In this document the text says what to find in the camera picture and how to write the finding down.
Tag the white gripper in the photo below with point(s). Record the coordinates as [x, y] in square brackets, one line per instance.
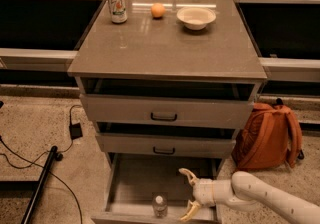
[204, 192]

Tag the clear plastic water bottle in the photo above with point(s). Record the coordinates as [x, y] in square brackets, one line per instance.
[160, 206]

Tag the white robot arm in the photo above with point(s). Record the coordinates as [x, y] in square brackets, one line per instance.
[242, 192]

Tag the bottom grey drawer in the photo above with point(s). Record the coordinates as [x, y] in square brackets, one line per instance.
[136, 179]

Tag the grey drawer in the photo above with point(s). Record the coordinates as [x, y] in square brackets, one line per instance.
[136, 179]
[165, 145]
[166, 111]

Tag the middle grey drawer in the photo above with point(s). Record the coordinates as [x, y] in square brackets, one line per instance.
[165, 145]

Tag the grey drawer cabinet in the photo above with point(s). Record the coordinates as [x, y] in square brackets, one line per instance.
[161, 58]

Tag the top grey drawer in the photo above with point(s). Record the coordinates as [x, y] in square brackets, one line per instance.
[166, 111]

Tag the orange backpack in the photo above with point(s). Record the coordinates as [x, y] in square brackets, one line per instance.
[272, 136]

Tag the black power adapter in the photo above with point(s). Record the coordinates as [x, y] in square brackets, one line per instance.
[75, 131]

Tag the black pole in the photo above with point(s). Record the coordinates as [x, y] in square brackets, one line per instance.
[39, 186]

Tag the white bowl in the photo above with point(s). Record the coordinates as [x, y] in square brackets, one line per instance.
[196, 18]

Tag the orange fruit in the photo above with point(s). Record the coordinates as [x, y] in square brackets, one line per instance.
[157, 10]

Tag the white green soda can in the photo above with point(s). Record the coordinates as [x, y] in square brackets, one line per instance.
[117, 11]

